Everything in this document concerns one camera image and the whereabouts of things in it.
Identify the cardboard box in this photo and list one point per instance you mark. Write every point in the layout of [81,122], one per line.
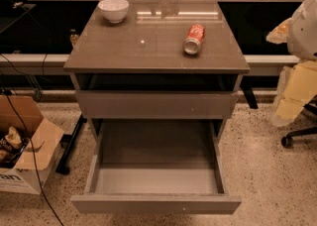
[32,169]

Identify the small bottle behind cabinet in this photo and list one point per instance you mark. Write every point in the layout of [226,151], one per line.
[74,36]

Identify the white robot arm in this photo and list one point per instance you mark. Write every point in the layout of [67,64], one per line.
[302,32]

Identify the black table leg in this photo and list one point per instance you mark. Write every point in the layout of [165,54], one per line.
[68,141]

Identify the snack bag in box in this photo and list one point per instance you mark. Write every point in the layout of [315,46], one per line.
[12,146]

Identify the white ceramic bowl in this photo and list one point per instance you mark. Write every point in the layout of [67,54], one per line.
[114,11]

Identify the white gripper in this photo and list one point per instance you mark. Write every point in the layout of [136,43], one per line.
[304,35]

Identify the open grey drawer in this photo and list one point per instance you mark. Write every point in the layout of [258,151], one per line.
[156,166]

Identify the closed grey upper drawer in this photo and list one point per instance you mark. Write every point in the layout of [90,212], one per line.
[137,105]

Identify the red coke can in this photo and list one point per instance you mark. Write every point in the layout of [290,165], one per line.
[192,45]

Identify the black office chair base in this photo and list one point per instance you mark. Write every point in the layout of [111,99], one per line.
[287,141]

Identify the grey drawer cabinet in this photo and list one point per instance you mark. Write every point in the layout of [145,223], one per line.
[144,53]

